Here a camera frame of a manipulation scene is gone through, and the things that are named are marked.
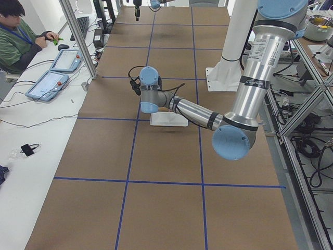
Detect black computer mouse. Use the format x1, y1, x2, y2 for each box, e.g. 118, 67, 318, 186
57, 44, 70, 51

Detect aluminium frame post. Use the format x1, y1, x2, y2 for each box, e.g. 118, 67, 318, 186
59, 0, 97, 80

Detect black keyboard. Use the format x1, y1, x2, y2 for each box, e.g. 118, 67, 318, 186
76, 16, 89, 39

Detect blue teach pendant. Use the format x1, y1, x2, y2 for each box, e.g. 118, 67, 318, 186
50, 49, 81, 73
25, 70, 69, 102

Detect white towel rack base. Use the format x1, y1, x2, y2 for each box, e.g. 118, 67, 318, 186
150, 111, 188, 127

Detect aluminium side frame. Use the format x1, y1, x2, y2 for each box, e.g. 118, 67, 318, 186
263, 39, 332, 249

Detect seated person green shirt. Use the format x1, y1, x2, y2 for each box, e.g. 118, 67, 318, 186
1, 1, 59, 74

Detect upper blue teach pendant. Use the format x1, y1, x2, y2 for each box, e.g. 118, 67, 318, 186
50, 49, 81, 73

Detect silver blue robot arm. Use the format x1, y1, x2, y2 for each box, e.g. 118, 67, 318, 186
133, 0, 173, 21
130, 1, 308, 160

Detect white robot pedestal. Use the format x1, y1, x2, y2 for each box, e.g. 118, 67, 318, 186
206, 0, 258, 92

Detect black adapter with cable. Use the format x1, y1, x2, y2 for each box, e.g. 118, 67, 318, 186
20, 143, 40, 157

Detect lower blue teach pendant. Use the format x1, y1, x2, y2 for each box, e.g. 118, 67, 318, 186
25, 70, 69, 102

